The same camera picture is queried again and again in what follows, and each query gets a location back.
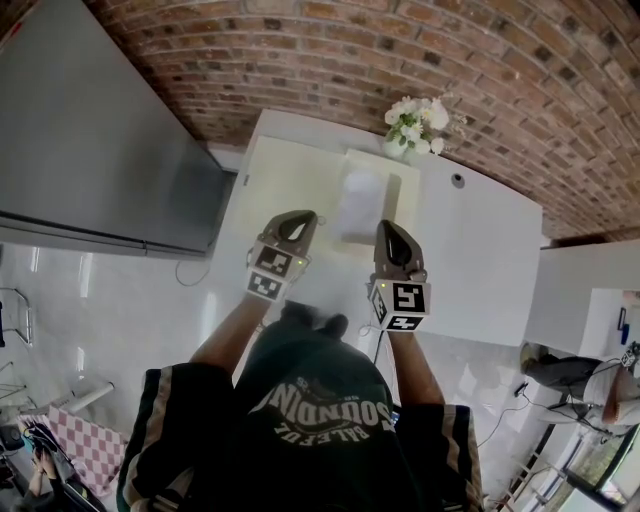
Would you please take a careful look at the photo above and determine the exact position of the white vase with white flowers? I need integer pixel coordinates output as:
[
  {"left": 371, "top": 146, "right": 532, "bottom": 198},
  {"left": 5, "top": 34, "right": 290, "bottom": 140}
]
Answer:
[{"left": 382, "top": 95, "right": 469, "bottom": 162}]

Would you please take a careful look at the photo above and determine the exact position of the person's left leg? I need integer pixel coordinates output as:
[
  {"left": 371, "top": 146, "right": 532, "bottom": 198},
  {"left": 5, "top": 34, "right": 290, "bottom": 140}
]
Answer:
[{"left": 279, "top": 299, "right": 322, "bottom": 332}]

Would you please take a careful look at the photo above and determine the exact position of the person's right leg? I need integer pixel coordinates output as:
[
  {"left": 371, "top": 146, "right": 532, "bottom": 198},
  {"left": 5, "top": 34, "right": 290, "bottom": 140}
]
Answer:
[{"left": 322, "top": 313, "right": 350, "bottom": 347}]

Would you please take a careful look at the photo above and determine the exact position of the pink checkered cloth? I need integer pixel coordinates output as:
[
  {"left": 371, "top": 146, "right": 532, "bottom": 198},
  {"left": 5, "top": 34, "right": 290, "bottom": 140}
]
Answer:
[{"left": 47, "top": 404, "right": 131, "bottom": 499}]

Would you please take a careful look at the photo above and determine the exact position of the cream box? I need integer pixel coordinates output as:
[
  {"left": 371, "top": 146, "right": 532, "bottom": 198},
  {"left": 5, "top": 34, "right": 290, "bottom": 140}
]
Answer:
[{"left": 234, "top": 135, "right": 422, "bottom": 257}]

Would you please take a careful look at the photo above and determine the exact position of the person's green printed shirt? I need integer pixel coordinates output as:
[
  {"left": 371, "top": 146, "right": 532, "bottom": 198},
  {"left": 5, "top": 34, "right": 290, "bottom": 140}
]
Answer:
[{"left": 117, "top": 319, "right": 484, "bottom": 512}]

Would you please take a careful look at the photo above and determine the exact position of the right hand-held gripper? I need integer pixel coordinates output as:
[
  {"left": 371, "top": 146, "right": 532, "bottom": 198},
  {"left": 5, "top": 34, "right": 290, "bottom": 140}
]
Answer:
[{"left": 368, "top": 219, "right": 433, "bottom": 332}]

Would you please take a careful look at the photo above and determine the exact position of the black framed window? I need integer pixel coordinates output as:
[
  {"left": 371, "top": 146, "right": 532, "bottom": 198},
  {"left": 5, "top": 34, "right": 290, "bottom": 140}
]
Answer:
[{"left": 509, "top": 424, "right": 640, "bottom": 512}]

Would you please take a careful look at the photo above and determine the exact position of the person's leg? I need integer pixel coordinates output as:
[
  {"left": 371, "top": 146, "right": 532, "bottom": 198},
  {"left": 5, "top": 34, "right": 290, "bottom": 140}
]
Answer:
[
  {"left": 279, "top": 299, "right": 322, "bottom": 332},
  {"left": 322, "top": 313, "right": 350, "bottom": 347}
]

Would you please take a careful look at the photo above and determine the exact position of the person's right forearm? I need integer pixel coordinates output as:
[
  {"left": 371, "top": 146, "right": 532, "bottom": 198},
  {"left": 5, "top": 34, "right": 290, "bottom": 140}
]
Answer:
[{"left": 387, "top": 329, "right": 447, "bottom": 407}]

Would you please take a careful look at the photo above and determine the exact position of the white-legged table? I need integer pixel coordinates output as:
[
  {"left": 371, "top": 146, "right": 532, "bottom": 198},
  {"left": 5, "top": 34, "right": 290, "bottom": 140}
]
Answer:
[{"left": 49, "top": 380, "right": 116, "bottom": 415}]

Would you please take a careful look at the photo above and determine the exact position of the white cloth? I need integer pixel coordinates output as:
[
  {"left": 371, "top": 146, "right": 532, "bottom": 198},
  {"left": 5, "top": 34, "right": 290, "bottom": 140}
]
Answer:
[{"left": 335, "top": 169, "right": 389, "bottom": 243}]

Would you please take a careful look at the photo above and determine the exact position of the tall grey metal cabinet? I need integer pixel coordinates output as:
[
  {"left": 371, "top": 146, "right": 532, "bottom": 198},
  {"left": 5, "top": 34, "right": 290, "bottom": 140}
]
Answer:
[{"left": 0, "top": 0, "right": 237, "bottom": 259}]

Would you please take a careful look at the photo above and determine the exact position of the grey floor cable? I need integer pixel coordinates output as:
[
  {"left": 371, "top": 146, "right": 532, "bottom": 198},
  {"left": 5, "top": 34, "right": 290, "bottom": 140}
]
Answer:
[{"left": 174, "top": 257, "right": 209, "bottom": 288}]

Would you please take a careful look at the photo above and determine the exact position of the low white cabinet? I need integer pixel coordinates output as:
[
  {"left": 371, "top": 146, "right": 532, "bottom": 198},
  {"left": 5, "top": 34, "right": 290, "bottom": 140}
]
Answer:
[{"left": 577, "top": 287, "right": 640, "bottom": 359}]

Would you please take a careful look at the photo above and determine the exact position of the person's left forearm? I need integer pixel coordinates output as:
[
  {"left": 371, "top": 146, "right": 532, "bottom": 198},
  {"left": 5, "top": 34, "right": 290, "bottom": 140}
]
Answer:
[{"left": 189, "top": 294, "right": 274, "bottom": 382}]

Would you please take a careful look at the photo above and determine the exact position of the white desk with drawers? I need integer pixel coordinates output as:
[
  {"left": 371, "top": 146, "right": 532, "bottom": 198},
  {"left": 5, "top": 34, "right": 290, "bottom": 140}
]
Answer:
[{"left": 207, "top": 108, "right": 546, "bottom": 348}]

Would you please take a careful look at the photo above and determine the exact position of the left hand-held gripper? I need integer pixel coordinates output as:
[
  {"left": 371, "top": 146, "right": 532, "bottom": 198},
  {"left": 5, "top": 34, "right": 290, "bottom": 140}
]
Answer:
[{"left": 244, "top": 209, "right": 320, "bottom": 304}]

